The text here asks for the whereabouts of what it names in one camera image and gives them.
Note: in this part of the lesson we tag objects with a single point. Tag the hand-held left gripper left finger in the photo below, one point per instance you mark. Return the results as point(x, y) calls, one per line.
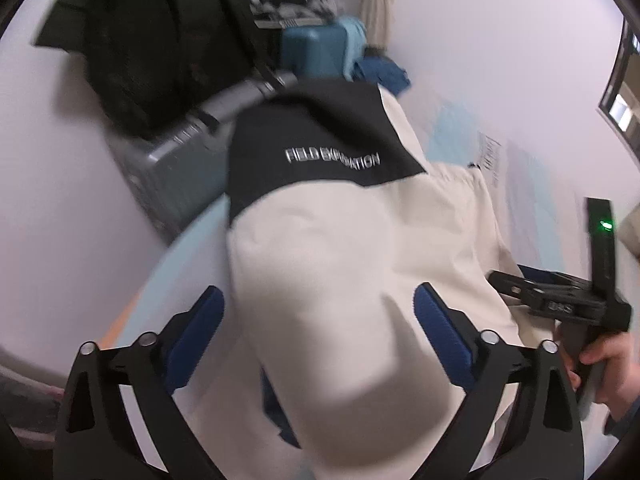
point(200, 330)

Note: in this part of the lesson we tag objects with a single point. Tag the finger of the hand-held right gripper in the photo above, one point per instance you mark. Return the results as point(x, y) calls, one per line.
point(550, 276)
point(510, 287)

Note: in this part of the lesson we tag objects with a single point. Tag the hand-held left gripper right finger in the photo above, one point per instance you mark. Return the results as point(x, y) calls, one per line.
point(442, 335)

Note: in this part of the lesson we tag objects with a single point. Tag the beige black hooded jacket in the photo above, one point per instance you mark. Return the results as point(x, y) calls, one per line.
point(350, 260)

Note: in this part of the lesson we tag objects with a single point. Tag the person's right forearm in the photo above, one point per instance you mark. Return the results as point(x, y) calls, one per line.
point(625, 422)

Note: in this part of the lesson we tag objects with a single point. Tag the dark blue clothes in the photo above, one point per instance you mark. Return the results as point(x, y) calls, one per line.
point(382, 75)

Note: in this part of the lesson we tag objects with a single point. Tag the person's right hand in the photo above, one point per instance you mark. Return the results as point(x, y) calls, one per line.
point(620, 365)

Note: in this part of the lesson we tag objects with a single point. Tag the striped bed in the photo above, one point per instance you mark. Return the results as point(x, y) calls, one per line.
point(530, 200)

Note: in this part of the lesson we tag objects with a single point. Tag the dark framed window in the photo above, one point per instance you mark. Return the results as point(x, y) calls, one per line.
point(622, 105)

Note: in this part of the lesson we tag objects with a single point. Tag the grey suitcase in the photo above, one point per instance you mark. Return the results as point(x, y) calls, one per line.
point(175, 160)

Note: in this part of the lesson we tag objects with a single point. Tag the light blue towel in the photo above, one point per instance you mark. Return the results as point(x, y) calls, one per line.
point(352, 42)

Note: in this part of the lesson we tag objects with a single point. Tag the black backpack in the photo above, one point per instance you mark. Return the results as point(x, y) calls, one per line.
point(150, 35)

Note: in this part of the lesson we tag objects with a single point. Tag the teal suitcase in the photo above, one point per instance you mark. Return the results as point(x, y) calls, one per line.
point(310, 50)

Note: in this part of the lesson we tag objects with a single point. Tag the black white cloth bundle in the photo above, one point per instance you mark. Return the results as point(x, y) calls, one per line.
point(295, 2)

